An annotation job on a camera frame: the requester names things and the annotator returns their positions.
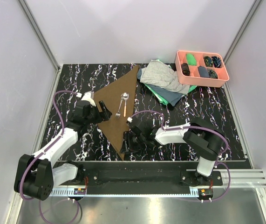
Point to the grey cloth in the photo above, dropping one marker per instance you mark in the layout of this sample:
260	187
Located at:
161	75

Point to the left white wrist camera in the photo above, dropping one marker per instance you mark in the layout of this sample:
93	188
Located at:
87	96

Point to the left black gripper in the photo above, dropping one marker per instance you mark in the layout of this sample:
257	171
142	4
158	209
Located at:
106	114

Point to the silver fork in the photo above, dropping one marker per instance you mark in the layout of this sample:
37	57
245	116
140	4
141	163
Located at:
118	113

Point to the wooden handled spoon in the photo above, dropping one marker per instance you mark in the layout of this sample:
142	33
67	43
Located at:
125	97

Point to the patterned sock bottom right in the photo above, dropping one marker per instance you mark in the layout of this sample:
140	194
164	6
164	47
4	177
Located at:
212	74

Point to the dark brown rolled sock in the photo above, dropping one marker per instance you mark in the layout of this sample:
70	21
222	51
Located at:
185	69

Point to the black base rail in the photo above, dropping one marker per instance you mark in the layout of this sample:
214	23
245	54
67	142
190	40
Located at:
146	179

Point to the brown cloth napkin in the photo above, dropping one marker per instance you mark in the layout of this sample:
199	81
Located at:
111	94

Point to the pink compartment tray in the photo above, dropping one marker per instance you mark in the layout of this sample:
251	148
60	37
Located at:
194	78

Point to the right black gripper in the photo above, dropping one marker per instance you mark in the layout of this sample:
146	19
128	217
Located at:
126	147

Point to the patterned sock top middle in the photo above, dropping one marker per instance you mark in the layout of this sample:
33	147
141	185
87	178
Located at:
208	61

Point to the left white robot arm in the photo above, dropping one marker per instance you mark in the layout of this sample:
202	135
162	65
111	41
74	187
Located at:
36	175

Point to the blue grey rolled sock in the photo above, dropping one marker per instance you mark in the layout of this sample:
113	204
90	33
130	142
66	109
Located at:
203	72

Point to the green rolled sock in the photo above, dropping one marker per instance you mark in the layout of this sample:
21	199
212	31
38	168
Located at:
191	60

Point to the dark patterned sock top right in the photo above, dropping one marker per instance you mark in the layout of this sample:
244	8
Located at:
216	61

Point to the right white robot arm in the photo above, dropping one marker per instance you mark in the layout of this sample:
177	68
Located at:
200	135

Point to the green cloth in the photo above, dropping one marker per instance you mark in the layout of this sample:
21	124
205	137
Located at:
162	80

